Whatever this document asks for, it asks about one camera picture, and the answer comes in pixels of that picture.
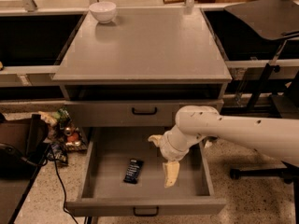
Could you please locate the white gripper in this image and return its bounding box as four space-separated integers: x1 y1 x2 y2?
148 126 200 188

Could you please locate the blue rxbar blueberry bar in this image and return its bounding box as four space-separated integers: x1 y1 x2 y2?
123 159 144 184

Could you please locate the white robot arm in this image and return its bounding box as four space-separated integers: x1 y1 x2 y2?
149 105 299 188

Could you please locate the open grey middle drawer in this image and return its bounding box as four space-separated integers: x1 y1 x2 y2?
66 127 226 217

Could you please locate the grey drawer cabinet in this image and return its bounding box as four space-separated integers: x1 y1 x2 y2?
51 7 233 145

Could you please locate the closed grey upper drawer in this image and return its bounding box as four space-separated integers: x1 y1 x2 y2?
65 100 223 127

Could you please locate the blue snack bag on floor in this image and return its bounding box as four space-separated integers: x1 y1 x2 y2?
47 142 68 165

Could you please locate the pile of snack items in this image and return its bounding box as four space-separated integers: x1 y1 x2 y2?
38 107 87 151

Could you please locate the black side table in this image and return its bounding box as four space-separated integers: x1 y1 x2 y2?
0 114 49 224

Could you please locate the wooden stick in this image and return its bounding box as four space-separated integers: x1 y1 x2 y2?
163 0 185 4

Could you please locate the white bowl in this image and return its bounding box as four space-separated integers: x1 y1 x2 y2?
89 1 117 23

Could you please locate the black cable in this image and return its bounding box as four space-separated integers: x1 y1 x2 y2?
46 143 80 224

